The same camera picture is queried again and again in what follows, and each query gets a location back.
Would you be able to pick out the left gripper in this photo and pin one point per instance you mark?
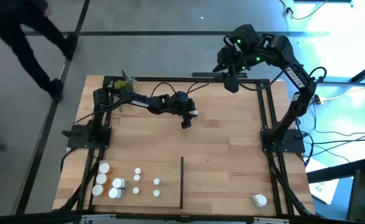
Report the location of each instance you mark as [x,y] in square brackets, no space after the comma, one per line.
[182,104]

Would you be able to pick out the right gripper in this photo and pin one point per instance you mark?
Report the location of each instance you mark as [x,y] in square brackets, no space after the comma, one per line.
[230,60]

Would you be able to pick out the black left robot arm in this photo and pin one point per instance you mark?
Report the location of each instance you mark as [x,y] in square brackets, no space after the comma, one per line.
[139,102]

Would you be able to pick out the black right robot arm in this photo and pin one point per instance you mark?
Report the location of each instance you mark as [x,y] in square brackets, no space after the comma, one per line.
[297,81]

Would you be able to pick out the succulent plant black pot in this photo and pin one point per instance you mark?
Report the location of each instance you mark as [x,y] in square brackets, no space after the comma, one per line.
[126,83]

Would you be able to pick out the grey metal floor bar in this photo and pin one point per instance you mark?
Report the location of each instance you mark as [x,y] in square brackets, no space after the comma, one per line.
[350,80]

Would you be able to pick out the white printed sheet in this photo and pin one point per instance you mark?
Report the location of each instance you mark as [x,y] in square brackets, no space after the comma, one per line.
[321,186]

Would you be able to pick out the black metal beam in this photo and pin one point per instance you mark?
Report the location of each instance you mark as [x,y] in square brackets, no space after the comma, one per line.
[338,171]

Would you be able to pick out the dark grey cabinet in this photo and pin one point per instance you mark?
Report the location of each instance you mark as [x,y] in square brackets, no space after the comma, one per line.
[363,199]

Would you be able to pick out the person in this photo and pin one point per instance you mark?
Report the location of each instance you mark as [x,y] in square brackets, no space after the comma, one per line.
[14,40]

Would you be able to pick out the black flat bracket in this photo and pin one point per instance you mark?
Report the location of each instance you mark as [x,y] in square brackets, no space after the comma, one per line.
[207,75]

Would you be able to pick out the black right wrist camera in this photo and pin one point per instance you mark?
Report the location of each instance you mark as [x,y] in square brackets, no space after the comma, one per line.
[231,84]

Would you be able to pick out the black metal table frame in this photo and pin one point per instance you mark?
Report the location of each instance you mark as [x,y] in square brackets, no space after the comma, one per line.
[170,79]

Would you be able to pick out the black frame crossbar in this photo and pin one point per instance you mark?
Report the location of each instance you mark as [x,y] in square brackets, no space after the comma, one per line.
[182,219]

